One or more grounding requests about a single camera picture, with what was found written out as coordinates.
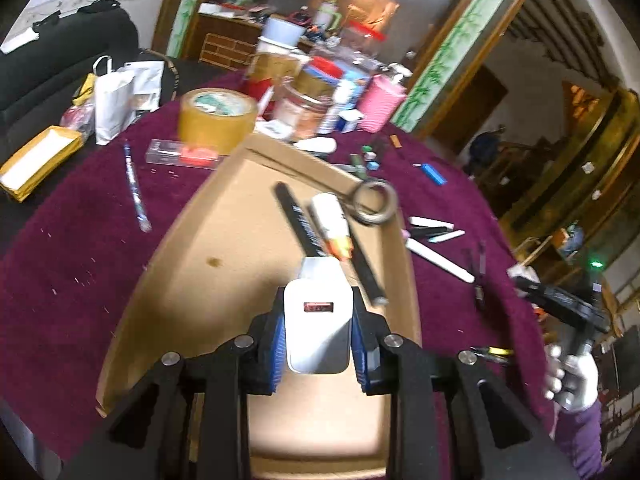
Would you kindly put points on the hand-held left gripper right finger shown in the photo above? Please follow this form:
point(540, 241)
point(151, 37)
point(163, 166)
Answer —
point(360, 350)

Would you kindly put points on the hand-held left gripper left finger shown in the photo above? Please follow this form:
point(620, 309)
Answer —
point(277, 355)

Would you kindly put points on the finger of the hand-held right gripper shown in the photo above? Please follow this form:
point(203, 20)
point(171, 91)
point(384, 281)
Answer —
point(530, 290)

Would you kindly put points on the white charger red port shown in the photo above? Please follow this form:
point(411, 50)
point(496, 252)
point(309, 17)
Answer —
point(317, 335)

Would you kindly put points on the clear gel pen black cap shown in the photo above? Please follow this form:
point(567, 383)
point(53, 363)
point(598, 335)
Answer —
point(481, 275)

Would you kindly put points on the dark grey pen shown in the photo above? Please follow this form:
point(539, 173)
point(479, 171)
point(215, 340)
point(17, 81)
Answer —
point(471, 265)

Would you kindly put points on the black marker grey cap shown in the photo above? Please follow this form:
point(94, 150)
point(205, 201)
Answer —
point(365, 265)

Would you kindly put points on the thick white marker pen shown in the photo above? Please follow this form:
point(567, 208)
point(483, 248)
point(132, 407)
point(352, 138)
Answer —
point(440, 260)

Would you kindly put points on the cardboard box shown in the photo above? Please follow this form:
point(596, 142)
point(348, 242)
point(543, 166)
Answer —
point(225, 260)

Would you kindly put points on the black grey marker pale caps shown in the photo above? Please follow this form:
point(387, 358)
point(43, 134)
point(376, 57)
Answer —
point(425, 233)

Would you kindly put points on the black tape roll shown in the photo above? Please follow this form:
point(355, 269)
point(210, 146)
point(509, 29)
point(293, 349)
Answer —
point(372, 219)

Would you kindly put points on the white tube orange cap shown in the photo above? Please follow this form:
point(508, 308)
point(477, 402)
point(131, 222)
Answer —
point(330, 220)

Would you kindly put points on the black marker red caps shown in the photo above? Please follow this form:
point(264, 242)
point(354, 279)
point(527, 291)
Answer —
point(300, 220)

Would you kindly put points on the person's right forearm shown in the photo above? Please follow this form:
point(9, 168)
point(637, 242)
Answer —
point(580, 445)

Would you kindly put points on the person's right hand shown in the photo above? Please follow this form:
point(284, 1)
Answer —
point(592, 380)

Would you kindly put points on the yellow pen on tablecloth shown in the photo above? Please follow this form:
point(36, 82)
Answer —
point(492, 353)

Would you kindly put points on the dark blue jacket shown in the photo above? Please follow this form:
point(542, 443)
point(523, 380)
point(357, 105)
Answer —
point(487, 152)

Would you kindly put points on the blue cylindrical battery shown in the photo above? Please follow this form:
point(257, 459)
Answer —
point(434, 174)

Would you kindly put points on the green lighter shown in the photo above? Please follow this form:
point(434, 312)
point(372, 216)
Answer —
point(358, 165)

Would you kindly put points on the white oval plastic case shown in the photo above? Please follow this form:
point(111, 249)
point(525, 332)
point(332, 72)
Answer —
point(316, 146)

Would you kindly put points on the blue pen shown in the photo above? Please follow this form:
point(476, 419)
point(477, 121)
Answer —
point(135, 190)

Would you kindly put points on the clear plastic case red insert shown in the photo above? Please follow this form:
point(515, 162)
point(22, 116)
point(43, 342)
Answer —
point(182, 154)

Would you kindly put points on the small blue white box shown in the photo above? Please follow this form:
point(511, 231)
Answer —
point(350, 121)

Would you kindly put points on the pink knitted bottle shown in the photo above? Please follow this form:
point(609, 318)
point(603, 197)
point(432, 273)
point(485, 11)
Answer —
point(380, 105)

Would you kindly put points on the yellow tape roll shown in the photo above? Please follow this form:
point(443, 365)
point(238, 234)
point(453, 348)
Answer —
point(215, 125)

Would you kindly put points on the clear jar brown label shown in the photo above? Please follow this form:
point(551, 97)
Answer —
point(300, 115)

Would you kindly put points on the small jar striped label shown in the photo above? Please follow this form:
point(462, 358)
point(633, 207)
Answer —
point(320, 77)

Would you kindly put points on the gold box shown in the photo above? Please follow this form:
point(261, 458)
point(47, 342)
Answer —
point(272, 72)

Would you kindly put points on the white paper bag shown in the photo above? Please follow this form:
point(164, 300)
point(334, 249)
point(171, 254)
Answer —
point(112, 105)

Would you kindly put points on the white pouch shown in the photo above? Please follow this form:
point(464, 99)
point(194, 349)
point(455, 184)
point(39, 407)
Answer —
point(147, 85)

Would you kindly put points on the white green cup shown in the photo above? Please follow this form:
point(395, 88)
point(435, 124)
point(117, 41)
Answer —
point(330, 15)

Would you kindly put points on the black leather sofa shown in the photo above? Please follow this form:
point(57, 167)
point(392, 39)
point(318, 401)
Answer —
point(60, 55)

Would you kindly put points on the white paper sheet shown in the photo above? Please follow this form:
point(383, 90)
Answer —
point(17, 40)

